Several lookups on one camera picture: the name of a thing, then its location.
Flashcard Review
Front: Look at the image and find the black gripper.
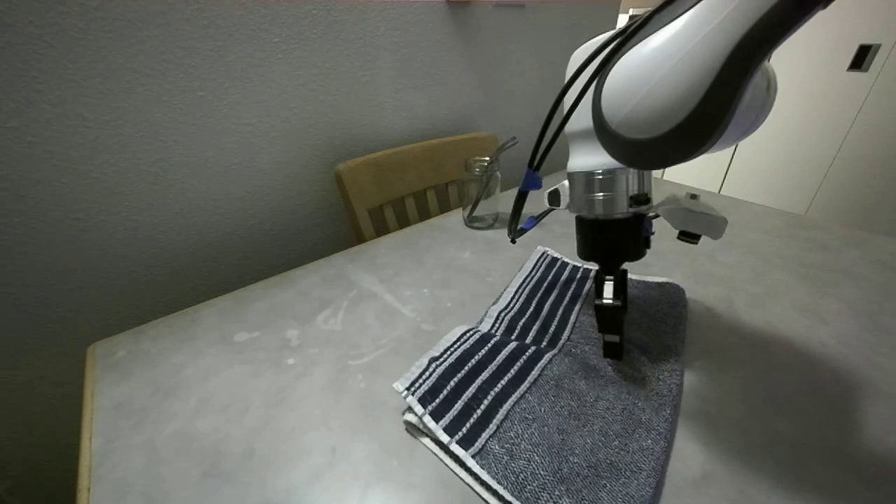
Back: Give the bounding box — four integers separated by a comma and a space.
570, 211, 655, 364

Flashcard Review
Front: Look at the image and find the blue grey striped towel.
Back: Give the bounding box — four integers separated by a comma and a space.
392, 243, 692, 504

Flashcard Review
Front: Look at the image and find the clear glass jar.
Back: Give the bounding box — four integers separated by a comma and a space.
459, 154, 513, 233

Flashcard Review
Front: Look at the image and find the wooden slat-back chair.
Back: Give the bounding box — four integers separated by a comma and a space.
332, 133, 501, 246

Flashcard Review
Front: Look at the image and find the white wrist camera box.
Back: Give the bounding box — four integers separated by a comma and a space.
648, 190, 731, 250

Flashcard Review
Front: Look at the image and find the black cable with blue clips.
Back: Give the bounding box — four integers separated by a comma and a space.
503, 0, 678, 246

